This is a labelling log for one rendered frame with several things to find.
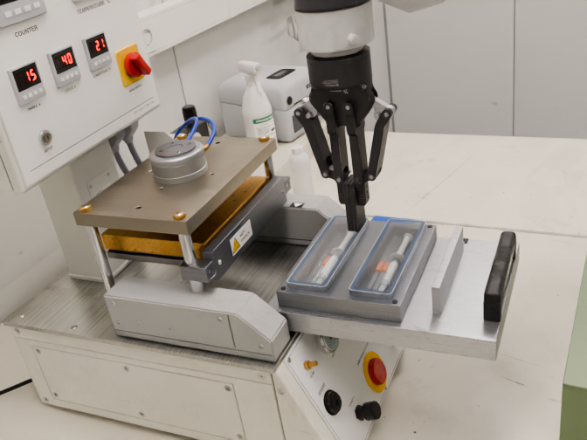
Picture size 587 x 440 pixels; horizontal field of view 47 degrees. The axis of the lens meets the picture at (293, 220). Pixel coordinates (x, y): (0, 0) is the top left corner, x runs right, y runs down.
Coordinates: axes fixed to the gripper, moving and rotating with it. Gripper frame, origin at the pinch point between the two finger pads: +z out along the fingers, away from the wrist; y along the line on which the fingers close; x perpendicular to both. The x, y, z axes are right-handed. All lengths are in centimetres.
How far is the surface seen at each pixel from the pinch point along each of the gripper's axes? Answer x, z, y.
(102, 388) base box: -18.2, 24.9, -36.4
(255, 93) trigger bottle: 75, 11, -56
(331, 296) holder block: -10.0, 8.0, -0.3
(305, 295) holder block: -10.4, 8.1, -3.8
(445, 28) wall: 239, 37, -45
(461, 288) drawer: -1.4, 10.5, 13.9
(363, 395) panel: -5.6, 28.4, 0.4
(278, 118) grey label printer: 82, 21, -54
